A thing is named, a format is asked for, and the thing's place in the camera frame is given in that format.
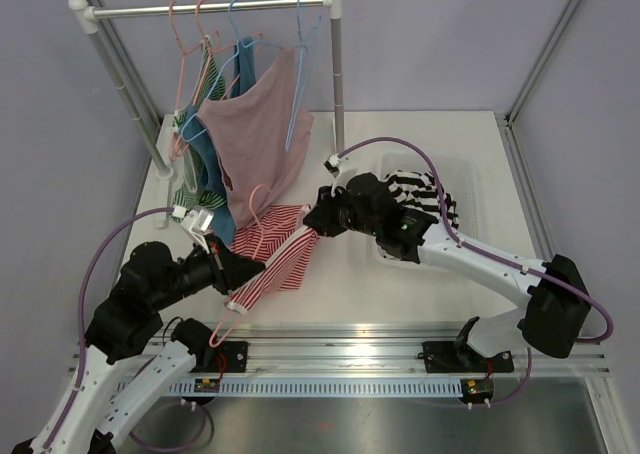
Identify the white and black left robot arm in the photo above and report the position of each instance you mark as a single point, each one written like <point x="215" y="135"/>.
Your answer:
<point x="96" y="417"/>

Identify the blue hanger end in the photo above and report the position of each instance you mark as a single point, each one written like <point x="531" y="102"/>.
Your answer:
<point x="306" y="43"/>

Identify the silver and white clothes rack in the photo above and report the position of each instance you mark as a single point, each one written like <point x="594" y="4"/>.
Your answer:
<point x="161" y="186"/>

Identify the blue tank top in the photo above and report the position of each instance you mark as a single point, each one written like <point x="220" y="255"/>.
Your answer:
<point x="223" y="223"/>

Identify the green white striped tank top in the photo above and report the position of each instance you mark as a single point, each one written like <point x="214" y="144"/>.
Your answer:
<point x="191" y="141"/>

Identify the pink tank top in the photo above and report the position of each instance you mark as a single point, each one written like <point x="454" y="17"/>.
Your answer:
<point x="261" y="140"/>

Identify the aluminium frame post left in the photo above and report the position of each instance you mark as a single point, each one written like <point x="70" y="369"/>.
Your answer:
<point x="124" y="76"/>

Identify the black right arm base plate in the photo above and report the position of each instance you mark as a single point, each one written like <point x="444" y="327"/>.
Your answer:
<point x="442" y="357"/>

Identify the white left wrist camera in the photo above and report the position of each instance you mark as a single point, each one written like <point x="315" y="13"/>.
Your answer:
<point x="196" y="223"/>

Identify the pink hanger with red top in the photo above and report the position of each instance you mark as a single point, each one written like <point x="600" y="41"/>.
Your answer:
<point x="250" y="264"/>

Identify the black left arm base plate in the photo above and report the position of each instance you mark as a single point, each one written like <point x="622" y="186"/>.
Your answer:
<point x="231" y="356"/>

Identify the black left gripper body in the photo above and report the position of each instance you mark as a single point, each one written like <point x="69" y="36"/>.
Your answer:
<point x="198" y="272"/>

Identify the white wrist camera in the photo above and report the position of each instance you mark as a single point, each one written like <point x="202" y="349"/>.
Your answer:
<point x="342" y="169"/>
<point x="196" y="223"/>

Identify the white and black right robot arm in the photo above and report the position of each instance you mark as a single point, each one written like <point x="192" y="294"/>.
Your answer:
<point x="412" y="222"/>

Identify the white plastic mesh basket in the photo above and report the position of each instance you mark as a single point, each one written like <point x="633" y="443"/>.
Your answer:
<point x="460" y="177"/>

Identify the aluminium frame post right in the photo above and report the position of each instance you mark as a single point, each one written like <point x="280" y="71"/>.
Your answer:
<point x="554" y="38"/>

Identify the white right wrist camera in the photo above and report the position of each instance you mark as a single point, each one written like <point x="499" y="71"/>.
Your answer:
<point x="342" y="169"/>

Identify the aluminium mounting rail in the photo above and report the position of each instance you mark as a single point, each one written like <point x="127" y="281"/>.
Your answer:
<point x="347" y="350"/>

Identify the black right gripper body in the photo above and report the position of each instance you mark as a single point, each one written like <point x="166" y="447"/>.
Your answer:
<point x="348" y="218"/>

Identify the red white striped tank top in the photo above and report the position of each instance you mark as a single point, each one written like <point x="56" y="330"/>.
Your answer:
<point x="280" y="249"/>

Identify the black white striped tank top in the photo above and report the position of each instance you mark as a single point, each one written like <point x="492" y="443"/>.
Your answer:
<point x="414" y="190"/>

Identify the aluminium frame post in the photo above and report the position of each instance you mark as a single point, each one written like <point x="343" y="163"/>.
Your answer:
<point x="124" y="76"/>
<point x="554" y="38"/>

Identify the white slotted cable duct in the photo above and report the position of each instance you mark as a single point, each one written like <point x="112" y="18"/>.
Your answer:
<point x="325" y="388"/>

